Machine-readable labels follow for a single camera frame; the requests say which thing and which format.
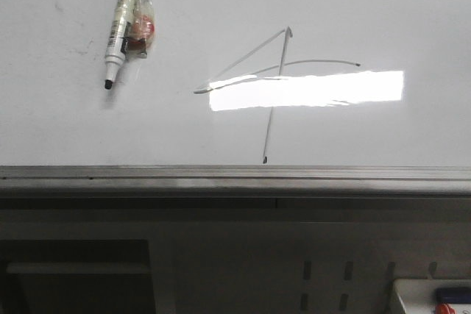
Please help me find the white black whiteboard marker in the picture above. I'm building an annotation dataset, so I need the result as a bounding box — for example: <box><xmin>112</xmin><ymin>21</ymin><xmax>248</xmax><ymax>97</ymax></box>
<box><xmin>105</xmin><ymin>0</ymin><xmax>156</xmax><ymax>90</ymax></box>

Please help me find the red capped marker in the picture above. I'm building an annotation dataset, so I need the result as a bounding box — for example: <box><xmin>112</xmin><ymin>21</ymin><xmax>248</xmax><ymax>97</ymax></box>
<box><xmin>435</xmin><ymin>303</ymin><xmax>458</xmax><ymax>314</ymax></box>

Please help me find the blue capped marker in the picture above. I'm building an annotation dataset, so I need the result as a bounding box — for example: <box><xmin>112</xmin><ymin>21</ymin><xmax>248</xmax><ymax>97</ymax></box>
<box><xmin>435</xmin><ymin>287</ymin><xmax>471</xmax><ymax>304</ymax></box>

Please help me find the white whiteboard with aluminium frame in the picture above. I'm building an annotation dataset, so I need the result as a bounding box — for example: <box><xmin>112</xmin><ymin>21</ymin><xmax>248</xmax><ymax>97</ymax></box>
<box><xmin>1</xmin><ymin>0</ymin><xmax>470</xmax><ymax>194</ymax></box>

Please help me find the white plastic marker tray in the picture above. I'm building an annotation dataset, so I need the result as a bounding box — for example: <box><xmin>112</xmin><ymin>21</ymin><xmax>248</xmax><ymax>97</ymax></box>
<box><xmin>389</xmin><ymin>279</ymin><xmax>470</xmax><ymax>313</ymax></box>

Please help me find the grey perforated pen tray shelf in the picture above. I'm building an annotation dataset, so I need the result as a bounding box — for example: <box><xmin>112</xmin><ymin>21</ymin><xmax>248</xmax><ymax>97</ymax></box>
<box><xmin>149</xmin><ymin>210</ymin><xmax>470</xmax><ymax>313</ymax></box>

